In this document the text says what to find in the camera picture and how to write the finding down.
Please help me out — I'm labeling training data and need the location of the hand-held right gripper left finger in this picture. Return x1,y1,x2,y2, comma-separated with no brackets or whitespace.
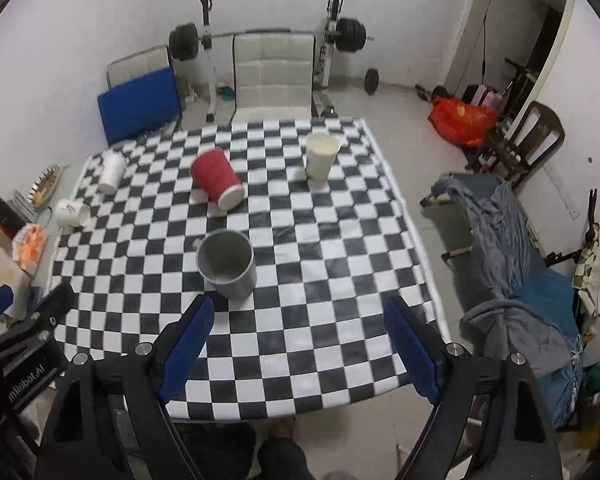
34,294,216,480

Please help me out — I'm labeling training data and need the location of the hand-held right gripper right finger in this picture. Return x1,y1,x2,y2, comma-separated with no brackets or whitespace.
382,296,566,480

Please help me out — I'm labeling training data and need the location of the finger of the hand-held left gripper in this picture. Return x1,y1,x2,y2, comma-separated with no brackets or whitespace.
26,282,77,335

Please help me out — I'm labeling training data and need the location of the red ribbed paper cup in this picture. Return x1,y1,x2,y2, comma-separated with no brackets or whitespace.
190,148,246,210

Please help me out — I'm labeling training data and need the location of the white paper cup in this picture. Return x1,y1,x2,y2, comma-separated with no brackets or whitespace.
97,151,129,195

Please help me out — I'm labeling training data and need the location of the cream paper cup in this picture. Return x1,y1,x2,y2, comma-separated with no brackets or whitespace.
305,131,342,183

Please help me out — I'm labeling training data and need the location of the orange white plastic bag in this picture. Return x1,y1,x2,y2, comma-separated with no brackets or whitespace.
11,223,49,282

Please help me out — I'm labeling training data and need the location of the grey mug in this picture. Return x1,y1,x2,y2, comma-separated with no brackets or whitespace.
195,229,258,300

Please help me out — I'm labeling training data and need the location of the white printed mug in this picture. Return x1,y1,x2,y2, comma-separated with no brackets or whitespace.
55,198,92,229

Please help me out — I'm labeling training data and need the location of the grey hooded sweater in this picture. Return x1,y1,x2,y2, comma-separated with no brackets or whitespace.
460,299,581,378

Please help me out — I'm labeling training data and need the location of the black white checkered tablecloth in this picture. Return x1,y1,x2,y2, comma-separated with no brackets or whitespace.
50,117,450,421

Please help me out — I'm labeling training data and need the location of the gold toothed tray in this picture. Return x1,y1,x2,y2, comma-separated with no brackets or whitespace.
29,163,72,209

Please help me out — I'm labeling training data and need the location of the grey draped clothing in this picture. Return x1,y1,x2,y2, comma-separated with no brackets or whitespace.
420,172,537,306

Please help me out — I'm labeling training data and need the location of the person's leg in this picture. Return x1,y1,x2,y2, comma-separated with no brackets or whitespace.
256,436,311,480

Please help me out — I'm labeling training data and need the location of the blue cloth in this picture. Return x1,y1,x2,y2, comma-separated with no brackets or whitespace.
515,270,586,426

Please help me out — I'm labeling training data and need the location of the floral hanging bag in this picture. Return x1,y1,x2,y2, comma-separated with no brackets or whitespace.
572,222,600,318

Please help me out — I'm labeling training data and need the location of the blue cushion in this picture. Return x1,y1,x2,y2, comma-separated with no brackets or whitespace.
97,66,182,147

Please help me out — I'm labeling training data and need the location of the red plastic bag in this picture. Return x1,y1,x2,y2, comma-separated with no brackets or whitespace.
427,97,499,147

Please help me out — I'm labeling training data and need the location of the dark wooden chair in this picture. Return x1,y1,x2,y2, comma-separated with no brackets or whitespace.
464,101,566,189

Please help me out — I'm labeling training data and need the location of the small black dumbbell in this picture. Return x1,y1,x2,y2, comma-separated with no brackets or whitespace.
415,84,449,102

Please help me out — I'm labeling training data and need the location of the pink bag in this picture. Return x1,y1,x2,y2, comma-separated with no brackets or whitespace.
461,84,502,109

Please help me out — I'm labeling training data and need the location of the white barbell rack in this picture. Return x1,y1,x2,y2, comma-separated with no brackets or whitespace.
199,0,348,125

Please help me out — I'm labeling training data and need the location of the white padded chair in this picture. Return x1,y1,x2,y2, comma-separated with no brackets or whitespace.
230,31,317,123

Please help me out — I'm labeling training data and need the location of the black metal stand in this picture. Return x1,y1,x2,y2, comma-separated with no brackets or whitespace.
502,57,538,111

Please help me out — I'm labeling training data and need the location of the barbell with black plates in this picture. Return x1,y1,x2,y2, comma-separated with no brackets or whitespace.
168,18,376,61

